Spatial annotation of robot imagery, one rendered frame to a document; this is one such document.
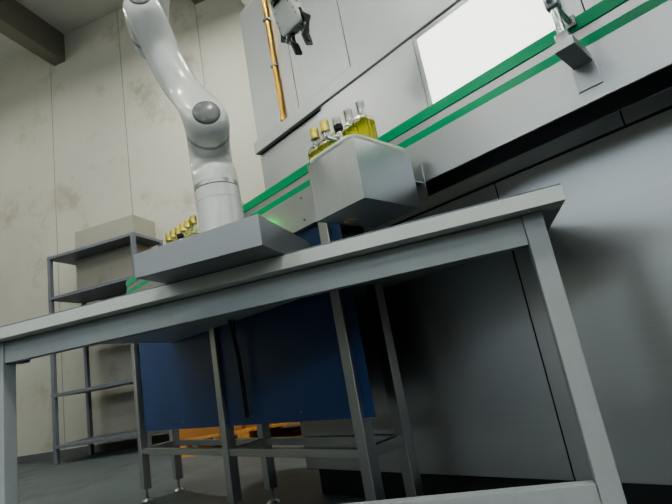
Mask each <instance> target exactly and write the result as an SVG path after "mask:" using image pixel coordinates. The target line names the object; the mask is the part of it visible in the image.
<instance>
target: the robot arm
mask: <svg viewBox="0 0 672 504"><path fill-rule="evenodd" d="M269 2H270V5H271V6H272V7H273V13H274V17H275V20H276V23H277V26H278V28H279V31H280V33H281V43H286V44H289V45H291V47H292V49H293V51H294V53H295V55H302V51H301V48H300V46H299V44H298V43H296V39H295V35H296V34H298V33H299V32H300V31H302V33H301V35H302V37H303V40H304V42H305V44H306V45H313V42H312V39H311V36H310V34H309V31H310V30H309V24H310V23H309V21H310V18H311V15H310V14H308V13H306V11H305V9H304V7H303V6H302V4H301V2H300V1H299V0H269ZM169 3H170V0H124V1H123V13H124V16H125V20H126V24H127V28H128V31H129V35H130V39H131V42H132V45H133V48H134V50H135V51H136V53H137V54H138V55H139V56H140V57H142V58H143V59H145V60H147V62H148V64H149V66H150V69H151V71H152V73H153V74H154V76H155V78H156V80H157V82H158V83H159V85H160V87H161V88H162V90H163V91H164V93H165V95H166V96H167V97H168V99H169V100H170V101H171V102H172V103H173V104H174V106H175V107H176V109H177V110H178V112H179V114H180V116H181V119H182V122H183V125H184V128H185V132H186V138H187V145H188V152H189V158H190V165H191V173H192V181H193V188H194V195H195V202H196V209H197V216H198V223H199V230H200V233H201V232H204V231H207V230H210V229H213V228H216V227H219V226H222V225H225V224H228V223H232V222H235V221H238V220H241V219H244V213H243V207H242V202H241V195H240V189H239V183H238V177H237V172H236V169H235V167H234V164H233V160H232V155H231V148H230V121H229V117H228V114H227V112H226V110H225V108H224V106H223V105H222V104H221V102H220V101H219V100H218V99H217V98H216V97H215V96H214V95H213V94H212V93H211V92H210V91H208V90H207V89H206V88H205V87H204V86H203V85H202V84H201V83H200V82H199V81H198V80H197V78H196V77H195V75H194V74H193V72H192V71H191V69H190V67H189V65H188V64H187V62H186V60H185V59H184V57H183V55H182V53H181V50H180V48H179V46H178V44H177V41H176V39H175V36H174V34H173V31H172V29H171V26H170V24H169ZM286 36H287V39H286ZM291 38H292V40H291Z"/></svg>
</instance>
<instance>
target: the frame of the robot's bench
mask: <svg viewBox="0 0 672 504"><path fill-rule="evenodd" d="M526 247H528V250H529V253H530V257H531V260H532V264H533V267H534V271H535V274H536V278H537V282H538V285H539V289H540V292H541V296H542V299H543V303H544V307H545V310H546V314H547V317H548V321H549V324H550V328H551V332H552V335H553V339H554V342H555V346H556V350H557V353H558V357H559V360H560V364H561V367H562V371H563V375H564V378H565V382H566V385H567V389H568V392H569V396H570V400H571V403H572V407H573V410H574V414H575V417H576V421H577V425H578V428H579V432H580V435H581V439H582V443H583V446H584V450H585V453H586V457H587V460H588V464H589V468H590V471H591V475H592V478H593V480H584V481H574V482H563V483H553V484H542V485H532V486H521V487H511V488H500V489H490V490H479V491H469V492H458V493H448V494H437V495H427V496H416V497H406V498H395V499H385V500H374V501H364V502H353V503H343V504H627V501H626V498H625V494H624V491H623V488H622V484H621V481H620V477H619V474H618V470H617V467H616V464H615V460H614V457H613V453H612V450H611V446H610V443H609V440H608V436H607V433H606V429H605V426H604V422H603V419H602V416H601V412H600V409H599V405H598V402H597V399H596V395H595V392H594V388H593V385H592V381H591V378H590V375H589V371H588V368H587V364H586V361H585V357H584V354H583V351H582V347H581V344H580V340H579V337H578V333H577V330H576V327H575V323H574V320H573V316H572V313H571V309H570V306H569V303H568V299H567V296H566V292H565V289H564V286H563V282H562V279H561V275H560V272H559V268H558V265H557V262H556V258H555V255H554V251H553V248H552V244H551V241H550V238H549V234H548V231H547V227H546V224H545V220H544V217H543V214H542V211H538V212H534V213H530V214H526V215H522V216H521V217H519V218H515V219H511V220H507V221H503V222H499V223H494V224H490V225H486V226H482V227H478V228H474V229H470V230H466V231H462V232H457V233H453V234H449V235H445V236H441V237H437V238H433V239H429V240H425V241H420V242H416V243H412V244H408V245H404V246H400V247H396V248H392V249H387V250H383V251H379V252H375V253H371V254H367V255H363V256H359V257H355V258H350V259H346V260H342V261H338V262H334V263H330V264H326V265H322V266H318V267H313V268H309V269H305V270H301V271H297V272H293V273H289V274H285V275H280V276H276V277H272V278H268V279H264V280H260V281H256V282H252V283H248V284H243V285H239V286H235V287H231V288H227V289H223V290H219V291H215V292H211V293H206V294H202V295H198V296H194V297H190V298H186V299H182V300H178V301H174V302H169V303H165V304H161V305H157V306H153V307H149V308H145V309H141V310H136V311H132V312H128V313H124V314H120V315H116V316H112V317H108V318H104V319H99V320H95V321H91V322H87V323H83V324H79V325H75V326H71V327H67V328H62V329H58V330H54V331H50V332H46V333H42V334H38V335H34V336H29V337H25V338H21V339H17V340H13V341H9V342H1V343H0V504H18V469H17V407H16V364H25V363H29V362H30V359H34V358H39V357H43V356H48V355H52V354H56V353H61V352H65V351H70V350H74V349H79V348H83V347H87V346H92V345H96V344H101V343H105V342H110V341H114V340H119V339H123V338H127V337H132V336H136V335H141V334H145V333H150V332H154V331H158V330H163V329H167V328H172V327H176V326H181V325H185V324H189V323H194V322H198V321H203V320H207V319H212V318H216V317H220V316H225V315H229V314H234V313H238V312H243V311H247V310H251V309H256V308H260V307H265V306H269V305H274V304H278V303H282V302H287V301H291V300H296V299H300V298H305V297H309V296H313V295H318V294H322V293H327V292H331V291H336V290H340V289H344V288H349V287H353V286H358V285H362V284H367V283H371V282H376V281H380V280H384V279H389V278H393V277H398V276H402V275H407V274H411V273H415V272H420V271H424V270H429V269H433V268H438V267H442V266H446V265H451V264H455V263H460V262H464V261H469V260H473V259H477V258H482V257H486V256H491V255H495V254H500V253H504V252H508V251H513V250H517V249H522V248H526Z"/></svg>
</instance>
